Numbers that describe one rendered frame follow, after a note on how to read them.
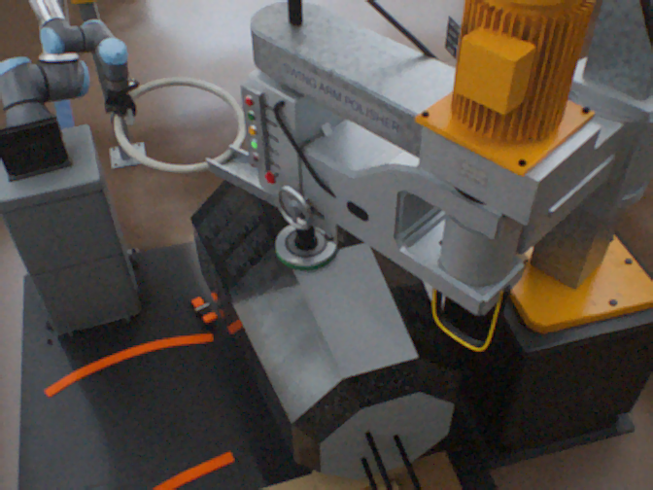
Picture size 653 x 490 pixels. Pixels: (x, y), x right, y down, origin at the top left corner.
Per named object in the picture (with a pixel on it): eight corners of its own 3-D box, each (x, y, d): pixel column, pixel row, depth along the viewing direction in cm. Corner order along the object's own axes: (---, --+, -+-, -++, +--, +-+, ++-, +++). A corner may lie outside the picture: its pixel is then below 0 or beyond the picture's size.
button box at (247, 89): (272, 169, 221) (265, 90, 201) (265, 173, 220) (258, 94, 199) (255, 157, 225) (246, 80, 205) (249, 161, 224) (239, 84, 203)
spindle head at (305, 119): (386, 211, 227) (394, 90, 195) (338, 247, 216) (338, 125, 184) (305, 161, 244) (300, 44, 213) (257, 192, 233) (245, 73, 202)
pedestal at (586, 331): (556, 311, 343) (596, 195, 290) (635, 431, 298) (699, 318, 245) (427, 341, 331) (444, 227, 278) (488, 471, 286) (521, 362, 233)
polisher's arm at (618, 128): (582, 107, 240) (602, 39, 222) (682, 151, 223) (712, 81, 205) (442, 216, 204) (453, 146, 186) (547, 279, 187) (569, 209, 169)
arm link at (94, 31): (74, 18, 251) (89, 39, 246) (106, 17, 258) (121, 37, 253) (72, 41, 258) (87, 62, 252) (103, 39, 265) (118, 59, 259)
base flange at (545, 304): (588, 213, 283) (591, 203, 279) (662, 305, 249) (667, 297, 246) (472, 237, 274) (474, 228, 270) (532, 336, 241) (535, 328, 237)
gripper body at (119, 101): (105, 114, 267) (101, 89, 257) (115, 99, 272) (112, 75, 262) (124, 120, 267) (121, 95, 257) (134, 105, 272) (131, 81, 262)
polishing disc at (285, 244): (308, 215, 263) (308, 213, 262) (349, 245, 252) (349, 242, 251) (263, 243, 252) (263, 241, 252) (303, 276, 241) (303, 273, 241)
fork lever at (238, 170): (377, 217, 229) (376, 204, 226) (336, 248, 220) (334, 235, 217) (240, 151, 270) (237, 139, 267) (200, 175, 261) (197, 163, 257)
